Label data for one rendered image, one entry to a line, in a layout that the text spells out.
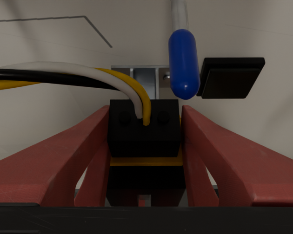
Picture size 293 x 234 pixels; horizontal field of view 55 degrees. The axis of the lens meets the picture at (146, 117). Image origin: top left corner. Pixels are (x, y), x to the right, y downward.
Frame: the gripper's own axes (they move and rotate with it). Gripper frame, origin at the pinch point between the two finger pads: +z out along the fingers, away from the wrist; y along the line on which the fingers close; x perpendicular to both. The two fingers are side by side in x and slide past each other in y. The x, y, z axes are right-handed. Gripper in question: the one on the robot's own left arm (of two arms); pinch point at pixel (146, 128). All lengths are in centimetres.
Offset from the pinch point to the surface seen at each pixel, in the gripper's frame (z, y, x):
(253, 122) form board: 11.7, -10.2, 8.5
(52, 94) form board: 9.6, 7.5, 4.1
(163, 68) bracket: 8.0, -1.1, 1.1
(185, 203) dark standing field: 79, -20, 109
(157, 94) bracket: 6.2, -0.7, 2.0
